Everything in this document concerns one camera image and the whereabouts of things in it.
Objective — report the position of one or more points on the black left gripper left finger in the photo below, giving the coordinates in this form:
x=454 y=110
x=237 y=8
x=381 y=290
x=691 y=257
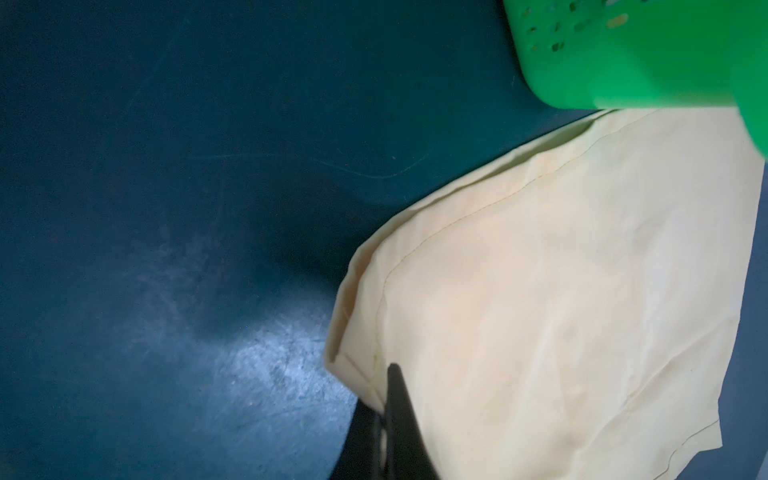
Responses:
x=361 y=457

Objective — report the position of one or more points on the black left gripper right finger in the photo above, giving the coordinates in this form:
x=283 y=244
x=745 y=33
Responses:
x=406 y=454

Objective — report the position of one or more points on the yellow tan skirt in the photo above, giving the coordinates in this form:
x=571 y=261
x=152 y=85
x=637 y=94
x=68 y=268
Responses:
x=568 y=310

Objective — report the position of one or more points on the green plastic basket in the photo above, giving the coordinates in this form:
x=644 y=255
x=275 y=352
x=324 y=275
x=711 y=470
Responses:
x=646 y=54

